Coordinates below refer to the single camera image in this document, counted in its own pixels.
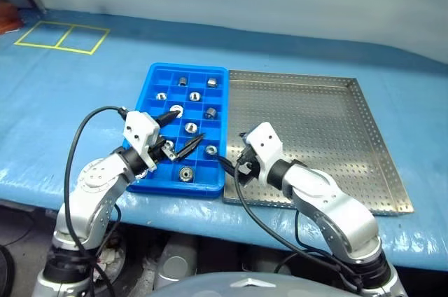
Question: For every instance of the black round base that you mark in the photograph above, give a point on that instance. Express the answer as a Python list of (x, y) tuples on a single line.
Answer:
[(5, 272)]

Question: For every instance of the blue compartment tray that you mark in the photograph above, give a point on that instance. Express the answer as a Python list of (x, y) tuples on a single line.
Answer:
[(203, 188)]

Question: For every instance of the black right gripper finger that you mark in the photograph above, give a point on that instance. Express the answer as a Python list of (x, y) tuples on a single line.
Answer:
[(229, 166)]

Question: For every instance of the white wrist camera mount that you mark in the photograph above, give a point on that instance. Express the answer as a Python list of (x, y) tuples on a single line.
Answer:
[(266, 143), (140, 129)]

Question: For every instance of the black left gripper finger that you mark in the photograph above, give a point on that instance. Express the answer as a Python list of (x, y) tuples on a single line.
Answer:
[(189, 144), (166, 118)]

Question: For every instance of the brown wooden block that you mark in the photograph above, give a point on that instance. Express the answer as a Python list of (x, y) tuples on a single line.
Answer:
[(8, 18)]

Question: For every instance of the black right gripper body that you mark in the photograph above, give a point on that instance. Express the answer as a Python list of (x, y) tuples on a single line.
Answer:
[(249, 165)]

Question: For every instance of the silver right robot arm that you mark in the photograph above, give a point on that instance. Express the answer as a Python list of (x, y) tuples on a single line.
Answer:
[(332, 202)]

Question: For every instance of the grey cylindrical pedestal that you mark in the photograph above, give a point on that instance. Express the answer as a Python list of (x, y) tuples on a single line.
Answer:
[(175, 262)]

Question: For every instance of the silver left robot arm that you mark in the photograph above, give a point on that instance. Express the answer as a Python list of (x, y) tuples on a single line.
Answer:
[(98, 185)]

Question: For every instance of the grey rounded robot body cover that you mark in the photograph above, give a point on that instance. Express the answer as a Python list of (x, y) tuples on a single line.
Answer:
[(227, 288)]

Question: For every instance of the perforated metal tray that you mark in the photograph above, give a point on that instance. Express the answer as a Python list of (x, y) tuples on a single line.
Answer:
[(315, 118)]

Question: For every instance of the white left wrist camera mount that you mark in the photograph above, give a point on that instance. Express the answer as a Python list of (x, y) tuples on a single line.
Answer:
[(140, 129)]

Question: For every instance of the yellow tape floor marking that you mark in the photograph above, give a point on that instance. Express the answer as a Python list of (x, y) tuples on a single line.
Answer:
[(56, 47)]

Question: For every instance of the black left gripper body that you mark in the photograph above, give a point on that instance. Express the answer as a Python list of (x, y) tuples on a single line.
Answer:
[(159, 151)]

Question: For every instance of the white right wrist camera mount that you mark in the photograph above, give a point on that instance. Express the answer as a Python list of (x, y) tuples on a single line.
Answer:
[(266, 143)]

